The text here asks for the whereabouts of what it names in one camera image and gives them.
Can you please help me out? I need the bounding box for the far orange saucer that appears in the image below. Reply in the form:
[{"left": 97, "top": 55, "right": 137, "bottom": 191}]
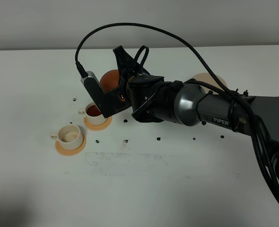
[{"left": 83, "top": 116, "right": 112, "bottom": 131}]

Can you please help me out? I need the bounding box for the near orange saucer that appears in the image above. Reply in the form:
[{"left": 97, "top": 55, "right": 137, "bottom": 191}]
[{"left": 55, "top": 134, "right": 87, "bottom": 156}]

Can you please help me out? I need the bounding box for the black camera cable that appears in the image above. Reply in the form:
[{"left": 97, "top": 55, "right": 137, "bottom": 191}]
[{"left": 75, "top": 22, "right": 279, "bottom": 227}]

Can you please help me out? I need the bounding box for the near white teacup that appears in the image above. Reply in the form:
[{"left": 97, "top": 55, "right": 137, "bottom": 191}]
[{"left": 50, "top": 124, "right": 83, "bottom": 150}]

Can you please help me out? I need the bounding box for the white teacup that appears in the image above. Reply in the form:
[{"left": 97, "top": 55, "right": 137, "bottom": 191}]
[
  {"left": 50, "top": 124, "right": 83, "bottom": 150},
  {"left": 78, "top": 102, "right": 107, "bottom": 125}
]

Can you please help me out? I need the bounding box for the brown teapot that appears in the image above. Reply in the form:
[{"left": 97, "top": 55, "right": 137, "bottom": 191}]
[{"left": 100, "top": 70, "right": 120, "bottom": 93}]

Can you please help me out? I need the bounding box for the orange saucer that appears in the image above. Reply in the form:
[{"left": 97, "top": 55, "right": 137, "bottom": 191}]
[
  {"left": 55, "top": 134, "right": 87, "bottom": 156},
  {"left": 83, "top": 116, "right": 112, "bottom": 131}
]

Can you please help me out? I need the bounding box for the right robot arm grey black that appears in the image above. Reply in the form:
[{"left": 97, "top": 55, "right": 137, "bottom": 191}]
[{"left": 113, "top": 46, "right": 279, "bottom": 174}]

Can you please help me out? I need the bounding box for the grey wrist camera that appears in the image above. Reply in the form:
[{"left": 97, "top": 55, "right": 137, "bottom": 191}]
[{"left": 81, "top": 71, "right": 131, "bottom": 118}]

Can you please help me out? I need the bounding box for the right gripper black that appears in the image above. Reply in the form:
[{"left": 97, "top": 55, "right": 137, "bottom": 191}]
[{"left": 113, "top": 45, "right": 177, "bottom": 123}]

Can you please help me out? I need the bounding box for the far white teacup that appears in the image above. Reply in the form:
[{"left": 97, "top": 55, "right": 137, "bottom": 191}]
[{"left": 78, "top": 102, "right": 107, "bottom": 125}]

